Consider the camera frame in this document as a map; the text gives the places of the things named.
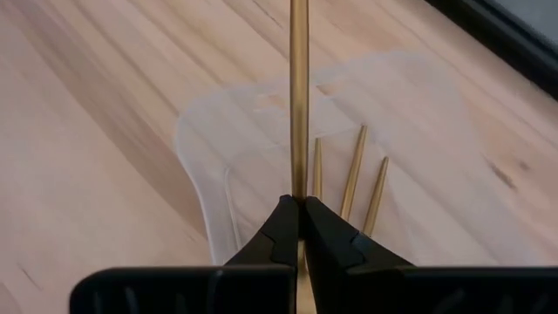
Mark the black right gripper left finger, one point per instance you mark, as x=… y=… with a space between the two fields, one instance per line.
x=261 y=279

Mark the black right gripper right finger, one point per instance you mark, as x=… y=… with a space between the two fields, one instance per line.
x=362 y=275

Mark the gold spoon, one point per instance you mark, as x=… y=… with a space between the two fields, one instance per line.
x=317 y=170
x=299 y=87
x=354 y=174
x=376 y=196

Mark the clear plastic bin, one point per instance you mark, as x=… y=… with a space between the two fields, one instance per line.
x=244 y=131

